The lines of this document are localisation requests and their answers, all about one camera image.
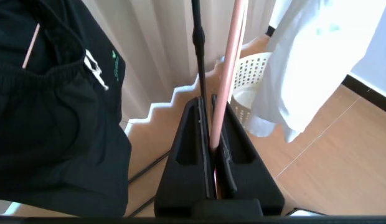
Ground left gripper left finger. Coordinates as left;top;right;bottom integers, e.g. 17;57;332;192
154;96;216;217

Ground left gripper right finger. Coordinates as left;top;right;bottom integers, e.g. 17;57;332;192
211;95;286;217

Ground pink clothes hanger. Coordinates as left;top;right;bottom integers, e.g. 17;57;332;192
209;0;249;200
21;23;40;70

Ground white printed garment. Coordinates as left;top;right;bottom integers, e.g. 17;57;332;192
244;0;386;143

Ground black shorts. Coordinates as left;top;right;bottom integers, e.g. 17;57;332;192
0;0;132;218

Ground white laundry basket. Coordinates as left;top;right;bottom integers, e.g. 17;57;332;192
228;52;274;130

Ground black clothes rack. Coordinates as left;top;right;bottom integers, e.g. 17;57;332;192
127;0;210;218

